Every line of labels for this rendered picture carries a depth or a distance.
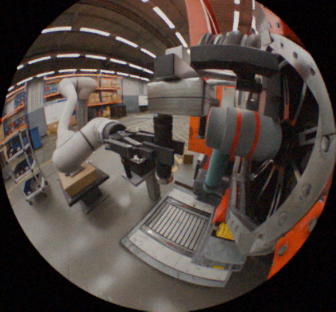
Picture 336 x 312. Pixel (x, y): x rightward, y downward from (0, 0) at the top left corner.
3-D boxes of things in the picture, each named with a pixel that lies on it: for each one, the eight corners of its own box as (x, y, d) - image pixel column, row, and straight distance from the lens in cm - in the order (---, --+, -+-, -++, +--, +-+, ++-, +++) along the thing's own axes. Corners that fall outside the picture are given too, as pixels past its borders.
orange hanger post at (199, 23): (204, 155, 84) (191, -20, 219) (183, 149, 88) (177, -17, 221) (208, 147, 100) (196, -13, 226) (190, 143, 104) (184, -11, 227)
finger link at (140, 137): (125, 143, 30) (128, 141, 31) (158, 149, 24) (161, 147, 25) (123, 130, 29) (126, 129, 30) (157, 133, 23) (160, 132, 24)
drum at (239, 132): (271, 173, 33) (289, 121, 30) (200, 155, 28) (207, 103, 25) (259, 152, 44) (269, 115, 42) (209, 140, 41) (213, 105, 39)
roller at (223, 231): (265, 244, 60) (273, 239, 56) (209, 235, 47) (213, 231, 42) (266, 233, 62) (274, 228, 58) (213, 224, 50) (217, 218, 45)
